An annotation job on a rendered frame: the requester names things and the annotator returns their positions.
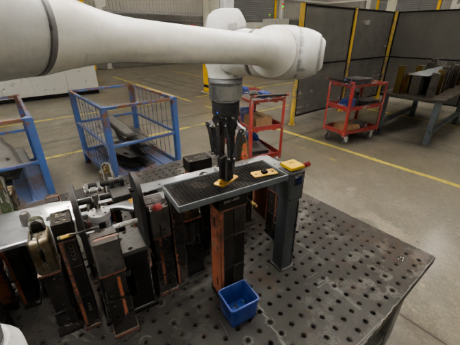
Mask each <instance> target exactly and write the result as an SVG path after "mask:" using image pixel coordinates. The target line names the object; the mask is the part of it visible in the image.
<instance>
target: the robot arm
mask: <svg viewBox="0 0 460 345"><path fill-rule="evenodd" d="M325 47H326V41H325V39H324V38H323V37H322V34H320V33H318V32H317V31H314V30H312V29H309V28H306V27H298V26H296V25H269V26H265V27H263V28H261V29H248V28H246V21H245V19H244V17H243V15H242V13H241V11H240V10H239V9H236V8H220V9H217V10H214V11H212V12H211V13H210V14H209V15H208V17H207V22H206V26H205V27H197V26H191V25H182V24H176V23H165V22H159V21H150V20H144V19H139V18H131V17H127V16H121V15H117V14H112V13H109V12H105V11H103V10H99V9H97V8H94V7H92V6H89V5H86V4H85V3H82V2H80V1H78V0H0V81H8V80H13V79H22V78H28V77H40V76H46V75H51V74H54V73H59V72H63V71H68V70H71V69H75V68H82V67H86V66H93V65H97V64H108V63H118V62H146V63H178V64H205V66H206V69H207V73H208V84H209V98H210V99H211V100H212V114H213V118H212V120H210V121H207V122H206V123H205V125H206V127H207V130H208V134H209V141H210V146H211V150H212V154H213V155H216V157H217V158H218V167H219V179H220V180H222V178H223V177H224V176H225V180H226V182H228V181H230V180H232V179H233V170H234V168H235V160H237V159H239V158H240V157H241V153H242V146H243V142H244V135H245V133H246V132H247V130H248V128H247V127H243V126H241V124H240V121H239V118H238V116H239V113H240V101H239V100H240V99H241V98H242V82H243V79H242V78H243V76H244V75H256V76H260V77H262V78H264V79H272V80H291V79H304V78H307V77H311V76H313V75H315V74H316V73H317V72H318V71H319V70H321V68H322V65H323V60H324V52H325ZM236 129H238V130H237V133H238V134H237V136H236V139H235V131H236ZM225 138H226V139H227V156H226V155H225ZM0 345H28V344H27V342H26V339H25V337H24V335H23V334H22V332H21V331H20V330H19V329H18V328H16V327H14V326H11V325H8V324H1V323H0Z"/></svg>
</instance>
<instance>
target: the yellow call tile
mask: <svg viewBox="0 0 460 345"><path fill-rule="evenodd" d="M281 166H282V167H284V168H286V169H288V170H290V171H295V170H299V169H302V168H304V167H305V165H304V164H302V163H300V162H297V161H296V160H294V159H291V160H288V161H285V162H281Z"/></svg>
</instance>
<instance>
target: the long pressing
mask: <svg viewBox="0 0 460 345"><path fill-rule="evenodd" d="M259 160H265V161H266V162H268V163H269V164H271V163H275V162H278V160H276V159H274V158H272V157H271V156H268V155H260V156H257V157H252V158H248V159H243V160H240V161H236V162H235V166H240V165H243V164H246V163H247V162H248V163H251V162H256V161H259ZM202 171H207V173H212V172H214V167H211V168H206V169H203V170H198V171H194V172H189V173H186V174H183V175H177V176H174V177H169V178H166V179H160V180H157V181H152V182H149V183H143V184H140V186H141V188H142V193H145V192H150V191H153V190H158V189H162V185H164V184H167V183H172V182H175V181H180V180H183V179H188V178H191V177H196V176H199V174H200V173H201V172H202ZM159 184H160V185H159ZM158 193H159V194H160V195H161V196H162V198H163V199H164V192H163V191H162V192H158ZM158 193H155V194H158ZM150 195H153V194H150ZM150 195H146V196H150ZM146 196H143V197H146ZM110 201H112V199H111V198H110V199H105V200H102V201H99V202H100V204H102V203H107V202H110ZM68 206H70V207H68ZM106 207H108V208H109V209H110V211H111V212H112V211H116V210H122V211H126V212H134V209H133V203H130V202H129V201H123V202H120V203H115V204H113V205H108V206H106ZM65 209H70V211H71V215H72V217H73V222H74V223H75V222H76V221H75V217H74V213H73V209H72V206H71V202H70V201H60V202H53V203H47V204H44V205H39V206H35V207H30V208H27V209H22V210H18V211H15V212H10V213H6V214H1V215H0V253H2V252H5V251H9V250H12V249H15V248H19V247H22V246H27V233H28V231H29V227H22V224H21V222H20V220H19V214H20V213H21V212H22V211H27V212H29V213H30V215H31V216H35V215H38V216H42V217H43V220H44V223H45V224H46V225H48V226H49V228H50V221H46V219H47V218H48V217H50V213H53V212H58V211H62V210H65ZM41 213H42V214H41ZM81 215H82V218H83V219H85V218H88V211H86V212H82V213H81ZM50 230H51V228H50ZM51 233H52V232H51Z"/></svg>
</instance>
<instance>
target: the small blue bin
mask: <svg viewBox="0 0 460 345"><path fill-rule="evenodd" d="M218 295H219V297H220V307H221V311H222V312H223V314H224V315H225V317H226V319H227V320H228V322H229V324H230V325H231V326H232V327H236V326H238V325H239V324H242V323H243V322H245V321H247V320H249V319H251V318H252V317H254V316H255V313H256V311H257V301H258V300H259V297H258V295H257V294H256V293H255V291H254V290H253V289H252V287H251V286H250V285H249V284H248V283H247V282H246V280H244V279H242V280H239V281H237V282H235V283H233V284H231V285H228V286H227V287H224V288H223V289H221V290H219V291H218Z"/></svg>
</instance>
